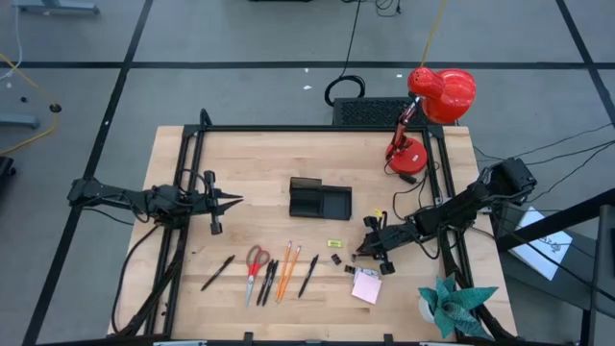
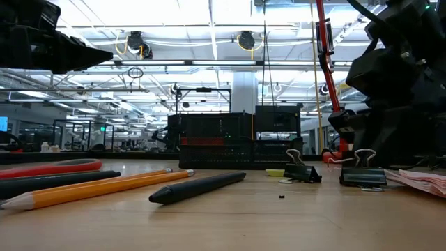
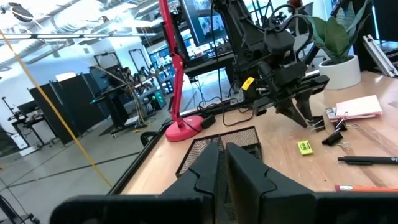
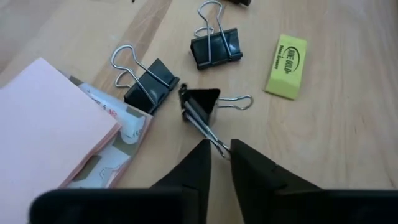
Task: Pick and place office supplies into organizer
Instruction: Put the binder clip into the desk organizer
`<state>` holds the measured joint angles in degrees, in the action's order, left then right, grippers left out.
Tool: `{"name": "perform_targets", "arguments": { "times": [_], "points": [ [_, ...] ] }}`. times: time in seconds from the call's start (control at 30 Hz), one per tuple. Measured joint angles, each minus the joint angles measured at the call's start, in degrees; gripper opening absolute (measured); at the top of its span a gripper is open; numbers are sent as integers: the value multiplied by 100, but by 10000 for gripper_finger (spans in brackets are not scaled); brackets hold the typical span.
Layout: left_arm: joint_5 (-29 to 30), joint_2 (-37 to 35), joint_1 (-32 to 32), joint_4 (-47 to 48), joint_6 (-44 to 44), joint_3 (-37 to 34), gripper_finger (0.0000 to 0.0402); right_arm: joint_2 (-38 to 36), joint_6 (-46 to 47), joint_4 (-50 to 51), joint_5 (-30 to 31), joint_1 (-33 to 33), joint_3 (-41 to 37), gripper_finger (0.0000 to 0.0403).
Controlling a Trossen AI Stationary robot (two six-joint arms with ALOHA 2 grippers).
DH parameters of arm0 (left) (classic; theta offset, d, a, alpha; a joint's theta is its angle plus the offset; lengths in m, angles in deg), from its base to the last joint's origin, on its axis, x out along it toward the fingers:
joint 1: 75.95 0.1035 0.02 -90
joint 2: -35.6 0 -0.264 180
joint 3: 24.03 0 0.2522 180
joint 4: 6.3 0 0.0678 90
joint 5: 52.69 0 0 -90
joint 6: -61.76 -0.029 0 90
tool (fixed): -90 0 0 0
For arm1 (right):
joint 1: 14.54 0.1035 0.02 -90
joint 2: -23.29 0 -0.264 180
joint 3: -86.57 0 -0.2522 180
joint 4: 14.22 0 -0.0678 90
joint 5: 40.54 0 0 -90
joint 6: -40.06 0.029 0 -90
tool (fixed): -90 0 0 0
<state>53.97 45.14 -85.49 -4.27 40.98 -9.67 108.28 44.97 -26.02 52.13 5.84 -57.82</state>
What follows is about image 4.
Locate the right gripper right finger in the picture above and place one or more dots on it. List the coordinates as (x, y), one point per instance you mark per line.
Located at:
(267, 193)

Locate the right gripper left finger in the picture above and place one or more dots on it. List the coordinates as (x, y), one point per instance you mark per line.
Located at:
(186, 199)

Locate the black binder clip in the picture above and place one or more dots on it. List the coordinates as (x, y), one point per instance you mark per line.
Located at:
(200, 99)
(149, 88)
(240, 2)
(217, 46)

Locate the yellow eraser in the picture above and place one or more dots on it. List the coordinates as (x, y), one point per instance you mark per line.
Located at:
(286, 68)

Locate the pink sticky note pad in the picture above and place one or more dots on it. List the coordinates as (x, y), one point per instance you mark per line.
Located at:
(46, 124)

